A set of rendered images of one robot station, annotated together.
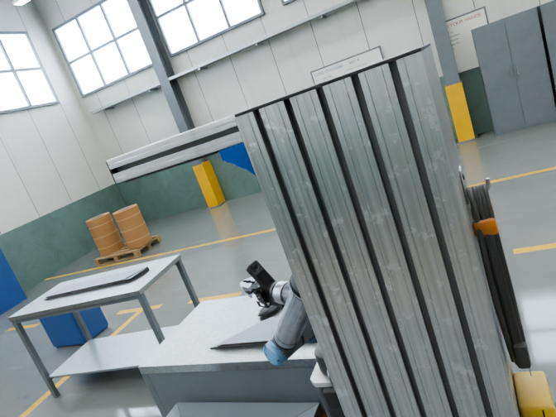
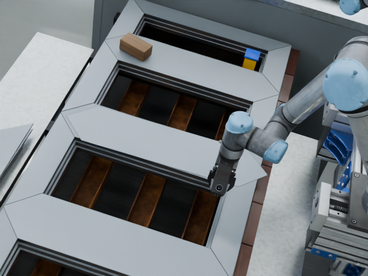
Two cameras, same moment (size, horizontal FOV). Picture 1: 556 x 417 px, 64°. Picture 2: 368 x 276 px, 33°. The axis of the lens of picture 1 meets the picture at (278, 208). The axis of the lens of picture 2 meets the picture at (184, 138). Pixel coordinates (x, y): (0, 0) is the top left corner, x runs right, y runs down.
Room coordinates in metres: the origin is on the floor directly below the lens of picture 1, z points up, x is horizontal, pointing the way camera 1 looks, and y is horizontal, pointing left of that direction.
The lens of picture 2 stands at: (-0.38, 1.29, 2.52)
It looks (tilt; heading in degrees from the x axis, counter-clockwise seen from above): 47 degrees down; 338
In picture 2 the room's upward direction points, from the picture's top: 13 degrees clockwise
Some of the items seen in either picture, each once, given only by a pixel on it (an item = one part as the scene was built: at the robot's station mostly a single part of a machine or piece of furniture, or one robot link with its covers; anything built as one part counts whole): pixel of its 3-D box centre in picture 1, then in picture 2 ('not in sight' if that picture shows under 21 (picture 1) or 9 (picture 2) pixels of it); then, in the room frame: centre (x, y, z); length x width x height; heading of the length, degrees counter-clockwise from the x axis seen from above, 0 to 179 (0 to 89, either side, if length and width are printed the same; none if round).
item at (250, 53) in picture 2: not in sight; (252, 55); (1.45, 0.32, 0.88); 0.06 x 0.06 x 0.02; 62
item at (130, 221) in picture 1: (120, 233); not in sight; (9.32, 3.32, 0.47); 1.32 x 0.80 x 0.95; 64
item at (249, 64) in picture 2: not in sight; (246, 73); (1.45, 0.32, 0.78); 0.05 x 0.05 x 0.19; 62
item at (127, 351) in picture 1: (114, 326); not in sight; (4.12, 1.91, 0.49); 1.60 x 0.70 x 0.99; 67
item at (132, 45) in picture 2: not in sight; (136, 46); (1.51, 0.81, 0.89); 0.12 x 0.06 x 0.05; 44
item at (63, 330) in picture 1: (73, 318); not in sight; (5.48, 2.97, 0.29); 0.61 x 0.43 x 0.57; 63
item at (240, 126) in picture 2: not in sight; (238, 131); (0.78, 0.64, 1.17); 0.09 x 0.08 x 0.11; 48
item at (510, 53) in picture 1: (513, 74); not in sight; (7.92, -4.79, 0.98); 1.00 x 0.48 x 1.95; 64
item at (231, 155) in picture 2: not in sight; (231, 147); (0.79, 0.64, 1.09); 0.08 x 0.08 x 0.05
